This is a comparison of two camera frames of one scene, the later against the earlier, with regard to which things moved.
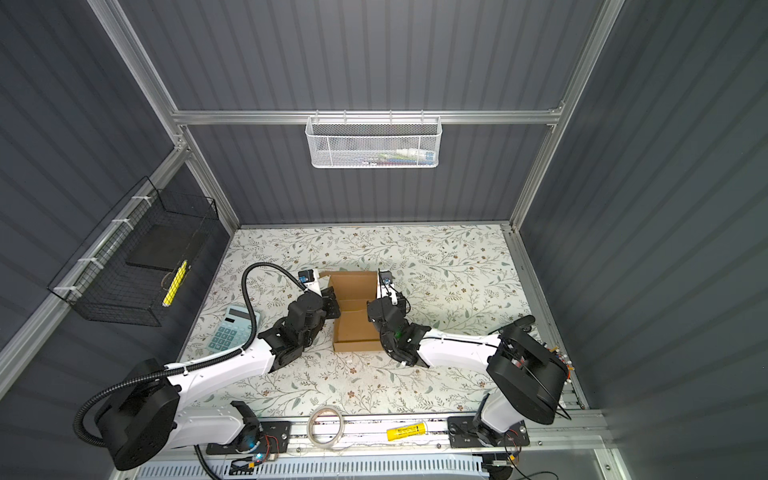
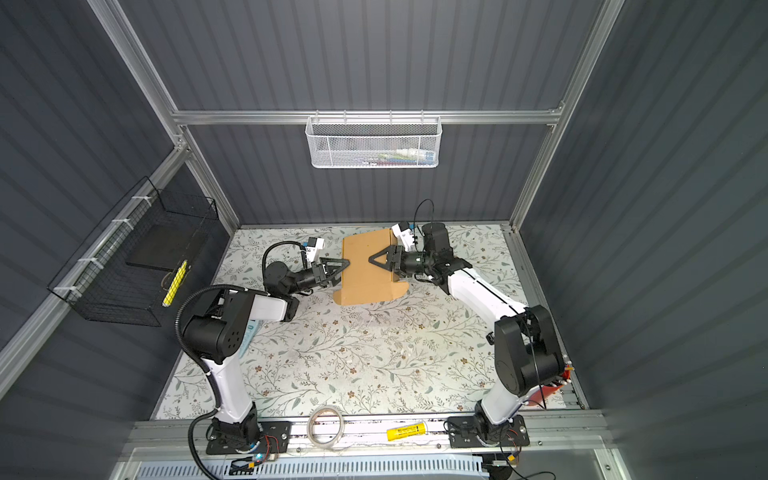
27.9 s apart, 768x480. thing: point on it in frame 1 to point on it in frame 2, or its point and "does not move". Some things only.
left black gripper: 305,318 to 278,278
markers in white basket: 402,157 does not move
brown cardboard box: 353,331 to 364,281
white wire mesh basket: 373,142 does not move
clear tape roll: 310,431 does not move
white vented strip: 434,468 does not move
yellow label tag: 402,432 does not move
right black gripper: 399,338 to 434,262
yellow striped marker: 170,296 does not move
